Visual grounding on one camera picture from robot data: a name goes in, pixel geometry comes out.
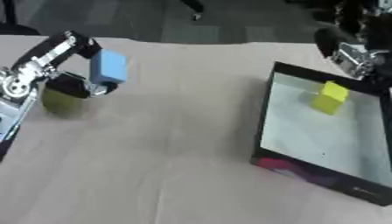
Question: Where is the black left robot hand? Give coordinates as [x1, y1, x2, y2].
[9, 30, 123, 100]

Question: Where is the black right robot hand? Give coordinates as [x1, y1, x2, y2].
[312, 26, 392, 86]

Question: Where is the light blue rectangular block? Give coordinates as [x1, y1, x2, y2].
[88, 48, 129, 86]

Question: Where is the black box with white inside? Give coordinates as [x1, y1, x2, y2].
[249, 60, 392, 207]

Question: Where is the olive green block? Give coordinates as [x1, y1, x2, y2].
[39, 83, 88, 116]

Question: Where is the yellow block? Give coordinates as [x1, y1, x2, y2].
[309, 80, 353, 116]

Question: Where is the black chair base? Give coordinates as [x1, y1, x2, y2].
[0, 0, 43, 36]

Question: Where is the black chair leg with caster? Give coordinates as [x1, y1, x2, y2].
[178, 0, 207, 22]

